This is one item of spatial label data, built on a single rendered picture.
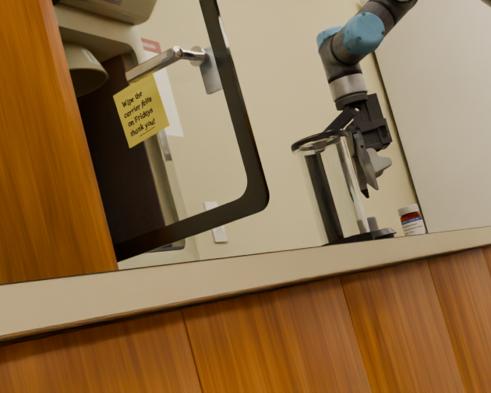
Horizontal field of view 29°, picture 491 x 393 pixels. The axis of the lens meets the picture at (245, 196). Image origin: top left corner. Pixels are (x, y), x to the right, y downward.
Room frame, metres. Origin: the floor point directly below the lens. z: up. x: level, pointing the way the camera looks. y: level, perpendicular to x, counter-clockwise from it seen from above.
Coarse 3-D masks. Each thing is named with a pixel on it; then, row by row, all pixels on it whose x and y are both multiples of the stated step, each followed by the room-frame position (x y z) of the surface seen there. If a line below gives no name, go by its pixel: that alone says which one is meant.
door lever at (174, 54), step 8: (176, 48) 1.11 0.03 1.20; (192, 48) 1.15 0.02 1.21; (200, 48) 1.14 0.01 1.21; (160, 56) 1.12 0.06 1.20; (168, 56) 1.11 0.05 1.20; (176, 56) 1.11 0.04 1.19; (184, 56) 1.12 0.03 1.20; (192, 56) 1.13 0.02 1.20; (200, 56) 1.14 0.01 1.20; (144, 64) 1.13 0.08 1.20; (152, 64) 1.13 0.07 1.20; (160, 64) 1.12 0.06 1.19; (168, 64) 1.12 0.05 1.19; (192, 64) 1.15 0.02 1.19; (200, 64) 1.15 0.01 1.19; (128, 72) 1.15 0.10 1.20; (136, 72) 1.14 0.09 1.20; (144, 72) 1.14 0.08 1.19; (152, 72) 1.14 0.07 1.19; (128, 80) 1.15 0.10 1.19; (136, 80) 1.16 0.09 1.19
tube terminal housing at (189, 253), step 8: (184, 240) 1.60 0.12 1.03; (192, 240) 1.58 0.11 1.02; (184, 248) 1.55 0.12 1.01; (192, 248) 1.57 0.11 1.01; (144, 256) 1.44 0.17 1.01; (152, 256) 1.46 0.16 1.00; (160, 256) 1.48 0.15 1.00; (168, 256) 1.50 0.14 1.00; (176, 256) 1.52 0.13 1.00; (184, 256) 1.55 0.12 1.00; (192, 256) 1.57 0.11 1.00; (120, 264) 1.38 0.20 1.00; (128, 264) 1.40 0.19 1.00; (136, 264) 1.42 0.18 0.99; (144, 264) 1.44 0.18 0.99; (152, 264) 1.46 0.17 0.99; (160, 264) 1.48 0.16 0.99
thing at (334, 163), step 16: (304, 144) 1.72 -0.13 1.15; (320, 144) 1.71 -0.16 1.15; (336, 144) 1.72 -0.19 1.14; (304, 160) 1.73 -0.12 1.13; (320, 160) 1.71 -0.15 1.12; (336, 160) 1.72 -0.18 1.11; (304, 176) 1.75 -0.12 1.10; (320, 176) 1.72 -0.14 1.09; (336, 176) 1.71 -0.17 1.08; (352, 176) 1.74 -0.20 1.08; (320, 192) 1.72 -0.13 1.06; (336, 192) 1.71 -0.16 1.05; (352, 192) 1.72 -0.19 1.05; (320, 208) 1.73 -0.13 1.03; (336, 208) 1.71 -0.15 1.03; (352, 208) 1.72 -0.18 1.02; (320, 224) 1.74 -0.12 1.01; (336, 224) 1.72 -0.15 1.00; (352, 224) 1.71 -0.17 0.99; (368, 224) 1.75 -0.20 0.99
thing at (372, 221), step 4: (368, 220) 1.86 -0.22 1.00; (372, 220) 1.86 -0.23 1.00; (372, 224) 1.86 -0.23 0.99; (376, 224) 1.86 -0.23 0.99; (372, 228) 1.86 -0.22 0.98; (376, 228) 1.86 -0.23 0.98; (384, 228) 1.84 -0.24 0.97; (388, 228) 1.84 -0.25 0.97; (372, 232) 1.83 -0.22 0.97; (376, 232) 1.83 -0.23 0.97; (380, 232) 1.83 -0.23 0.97; (384, 232) 1.83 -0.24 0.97; (388, 232) 1.83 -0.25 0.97; (392, 232) 1.84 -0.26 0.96; (396, 232) 1.86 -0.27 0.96; (376, 236) 1.82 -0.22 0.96; (380, 236) 1.83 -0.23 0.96; (384, 236) 1.83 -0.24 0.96; (388, 236) 1.84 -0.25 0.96; (392, 236) 1.85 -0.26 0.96
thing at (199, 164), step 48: (96, 0) 1.23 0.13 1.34; (144, 0) 1.18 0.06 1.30; (192, 0) 1.14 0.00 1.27; (96, 48) 1.24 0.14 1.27; (144, 48) 1.19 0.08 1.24; (96, 96) 1.25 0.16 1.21; (192, 96) 1.16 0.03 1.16; (240, 96) 1.12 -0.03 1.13; (96, 144) 1.27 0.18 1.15; (144, 144) 1.22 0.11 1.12; (192, 144) 1.17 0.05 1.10; (240, 144) 1.13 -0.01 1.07; (144, 192) 1.23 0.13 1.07; (192, 192) 1.19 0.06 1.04; (240, 192) 1.14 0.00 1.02; (144, 240) 1.24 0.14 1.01
